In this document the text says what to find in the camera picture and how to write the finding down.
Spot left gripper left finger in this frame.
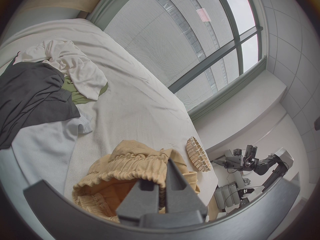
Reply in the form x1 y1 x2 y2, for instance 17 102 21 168
116 178 161 226

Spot round woven basket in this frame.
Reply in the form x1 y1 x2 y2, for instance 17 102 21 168
185 136 213 173

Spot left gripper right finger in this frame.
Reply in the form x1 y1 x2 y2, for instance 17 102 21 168
164 158 208 221

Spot white garment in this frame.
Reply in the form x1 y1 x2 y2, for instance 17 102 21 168
14 39 109 101

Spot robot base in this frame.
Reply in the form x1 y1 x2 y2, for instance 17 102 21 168
214 178 265 216

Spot bed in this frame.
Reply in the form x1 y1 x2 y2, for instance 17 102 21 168
0 0 218 222

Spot tan shorts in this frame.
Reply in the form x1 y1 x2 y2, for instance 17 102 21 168
72 139 202 223

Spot pale blue garment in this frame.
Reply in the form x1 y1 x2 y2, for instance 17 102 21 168
11 115 93 192

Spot green garment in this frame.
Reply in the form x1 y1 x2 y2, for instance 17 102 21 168
61 76 109 105

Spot window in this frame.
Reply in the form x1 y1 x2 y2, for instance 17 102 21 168
102 0 264 119

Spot grey-green curtain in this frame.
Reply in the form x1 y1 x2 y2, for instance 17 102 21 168
76 0 152 32
187 56 267 122

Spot black garment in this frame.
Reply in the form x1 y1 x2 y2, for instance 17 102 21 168
0 61 81 150

